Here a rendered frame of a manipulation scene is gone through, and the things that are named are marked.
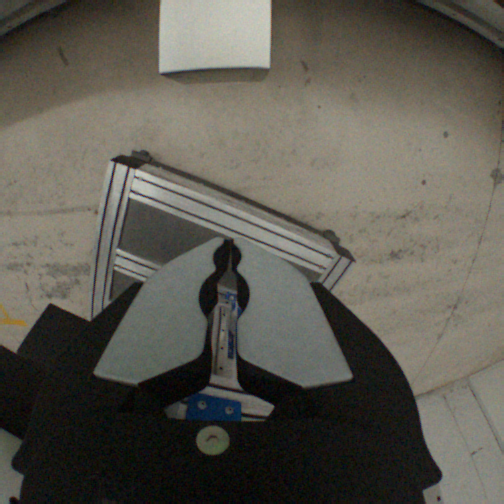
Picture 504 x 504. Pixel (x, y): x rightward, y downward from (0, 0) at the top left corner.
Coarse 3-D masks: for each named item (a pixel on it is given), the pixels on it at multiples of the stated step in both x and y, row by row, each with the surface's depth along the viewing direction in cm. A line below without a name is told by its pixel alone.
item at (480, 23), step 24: (24, 0) 33; (48, 0) 38; (72, 0) 47; (408, 0) 51; (432, 0) 42; (456, 0) 37; (0, 24) 37; (24, 24) 47; (456, 24) 53; (480, 24) 42
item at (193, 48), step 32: (160, 0) 4; (192, 0) 4; (224, 0) 5; (256, 0) 5; (160, 32) 5; (192, 32) 5; (224, 32) 5; (256, 32) 5; (160, 64) 5; (192, 64) 5; (224, 64) 6; (256, 64) 6
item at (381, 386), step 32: (320, 288) 8; (352, 320) 7; (352, 352) 6; (384, 352) 6; (352, 384) 5; (384, 384) 5; (320, 416) 5; (352, 416) 4; (384, 416) 4; (416, 416) 4; (416, 448) 4
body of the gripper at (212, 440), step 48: (96, 432) 4; (144, 432) 4; (192, 432) 4; (240, 432) 4; (288, 432) 4; (336, 432) 4; (48, 480) 2; (96, 480) 3; (144, 480) 3; (192, 480) 3; (240, 480) 3; (288, 480) 3; (336, 480) 3; (384, 480) 3
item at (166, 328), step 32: (192, 256) 10; (224, 256) 11; (160, 288) 8; (192, 288) 8; (128, 320) 7; (160, 320) 7; (192, 320) 7; (128, 352) 6; (160, 352) 6; (192, 352) 6; (128, 384) 5; (160, 384) 6; (192, 384) 6
